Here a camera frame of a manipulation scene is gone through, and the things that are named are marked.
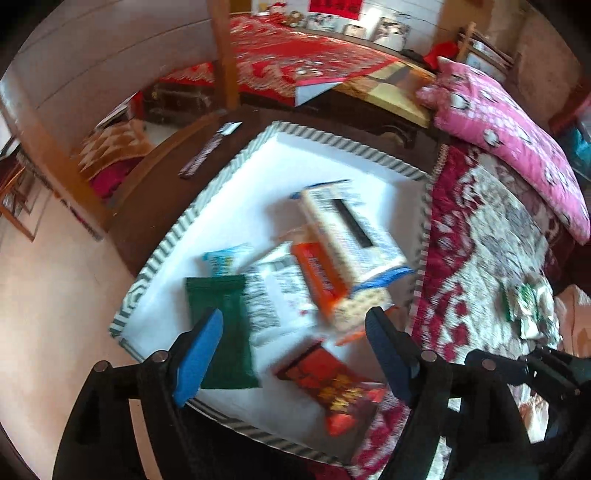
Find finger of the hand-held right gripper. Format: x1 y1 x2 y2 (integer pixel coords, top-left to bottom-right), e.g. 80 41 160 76
517 346 585 404

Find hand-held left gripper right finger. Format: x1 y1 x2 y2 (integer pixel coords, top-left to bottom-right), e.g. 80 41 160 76
364 306 530 480

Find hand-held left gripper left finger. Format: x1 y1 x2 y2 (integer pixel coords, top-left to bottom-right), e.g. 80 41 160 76
52 307 225 480

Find dark green snack packet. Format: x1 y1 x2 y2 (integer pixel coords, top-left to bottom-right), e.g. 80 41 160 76
185 274 260 391

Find silver green snack packet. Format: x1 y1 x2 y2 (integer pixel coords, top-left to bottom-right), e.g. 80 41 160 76
502 273 551 325
519 300 563 341

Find red snack packet gold print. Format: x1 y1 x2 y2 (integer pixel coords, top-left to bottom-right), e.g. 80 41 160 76
274 338 389 438

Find light blue snack packet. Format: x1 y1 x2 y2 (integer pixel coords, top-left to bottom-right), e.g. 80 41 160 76
202 244 253 278

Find white printed snack packet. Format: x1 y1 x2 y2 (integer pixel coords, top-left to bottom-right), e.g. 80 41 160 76
241 244 325 343

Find orange snack packet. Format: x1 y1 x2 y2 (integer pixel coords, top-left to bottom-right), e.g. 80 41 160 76
290 241 353 312

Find white tissue box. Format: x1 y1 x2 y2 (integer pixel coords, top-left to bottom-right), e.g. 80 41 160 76
290 179 417 334

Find white box with striped rim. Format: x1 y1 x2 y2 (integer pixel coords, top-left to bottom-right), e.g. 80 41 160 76
108 121 432 468

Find pale pink garment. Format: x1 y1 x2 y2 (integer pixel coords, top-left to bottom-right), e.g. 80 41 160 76
517 282 591 445

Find floral fleece blanket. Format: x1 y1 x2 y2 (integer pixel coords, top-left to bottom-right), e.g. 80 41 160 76
350 142 574 480

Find black remote control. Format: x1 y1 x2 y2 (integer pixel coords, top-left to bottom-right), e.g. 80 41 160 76
178 121 244 181

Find brown checkered cushion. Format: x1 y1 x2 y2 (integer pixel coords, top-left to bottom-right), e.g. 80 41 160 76
75 117 156 205

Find pink patterned pillow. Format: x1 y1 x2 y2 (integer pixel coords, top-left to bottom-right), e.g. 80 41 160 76
416 55 591 245

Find yellow panelled cabinet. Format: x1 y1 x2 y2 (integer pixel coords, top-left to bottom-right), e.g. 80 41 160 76
341 64 438 131

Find small red cloth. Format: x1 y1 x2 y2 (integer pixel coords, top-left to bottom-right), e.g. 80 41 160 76
424 41 459 71

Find red patterned tablecloth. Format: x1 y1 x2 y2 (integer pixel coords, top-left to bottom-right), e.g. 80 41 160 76
151 13 403 101

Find wooden chair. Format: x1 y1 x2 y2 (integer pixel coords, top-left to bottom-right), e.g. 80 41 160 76
456 21 516 75

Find wooden frame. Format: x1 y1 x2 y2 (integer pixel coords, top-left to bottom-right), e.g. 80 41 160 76
0 156 52 243

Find wooden post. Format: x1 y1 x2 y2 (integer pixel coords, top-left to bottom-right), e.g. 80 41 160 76
205 0 242 112

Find red wall poster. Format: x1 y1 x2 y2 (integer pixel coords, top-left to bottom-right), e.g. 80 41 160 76
307 0 364 22

